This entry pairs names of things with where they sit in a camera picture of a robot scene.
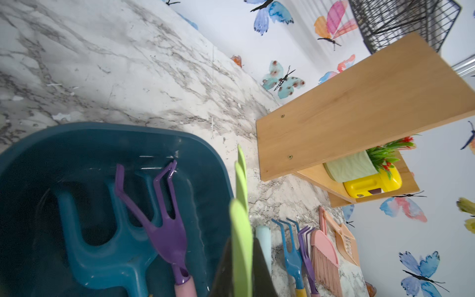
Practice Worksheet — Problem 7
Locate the purple fork pink handle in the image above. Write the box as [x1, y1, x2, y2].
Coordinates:
[298, 226, 320, 297]

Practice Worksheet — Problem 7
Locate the teal plastic storage box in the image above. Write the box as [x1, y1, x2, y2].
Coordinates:
[1, 123, 233, 297]

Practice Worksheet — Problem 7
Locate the pink hand brush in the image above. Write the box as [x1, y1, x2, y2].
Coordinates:
[310, 230, 343, 297]

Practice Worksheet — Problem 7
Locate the black wire wall basket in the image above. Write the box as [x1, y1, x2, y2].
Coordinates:
[350, 0, 462, 54]

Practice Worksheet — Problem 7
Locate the blue rake yellow handle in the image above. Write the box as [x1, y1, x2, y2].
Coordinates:
[272, 218, 307, 297]

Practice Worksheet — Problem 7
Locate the potted red flower plant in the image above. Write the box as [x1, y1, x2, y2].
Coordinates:
[324, 136, 416, 183]

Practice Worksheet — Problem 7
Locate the green rake brown handle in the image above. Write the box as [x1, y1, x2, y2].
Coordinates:
[230, 146, 254, 297]

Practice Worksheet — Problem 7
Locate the teal shovel yellow handle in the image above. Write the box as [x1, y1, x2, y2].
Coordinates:
[52, 180, 157, 297]

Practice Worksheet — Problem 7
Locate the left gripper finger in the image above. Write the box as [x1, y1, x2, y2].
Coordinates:
[209, 238, 278, 297]

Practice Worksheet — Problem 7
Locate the yellow plastic jar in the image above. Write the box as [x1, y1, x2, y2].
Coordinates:
[343, 165, 403, 199]

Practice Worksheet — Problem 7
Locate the pink dustpan scoop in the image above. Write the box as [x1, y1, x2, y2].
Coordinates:
[319, 206, 360, 266]

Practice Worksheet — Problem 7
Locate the wooden shelf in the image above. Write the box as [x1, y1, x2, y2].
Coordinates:
[256, 33, 475, 207]

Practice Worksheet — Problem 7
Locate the purple rake pink handle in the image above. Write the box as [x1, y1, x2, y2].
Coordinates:
[115, 160, 197, 297]

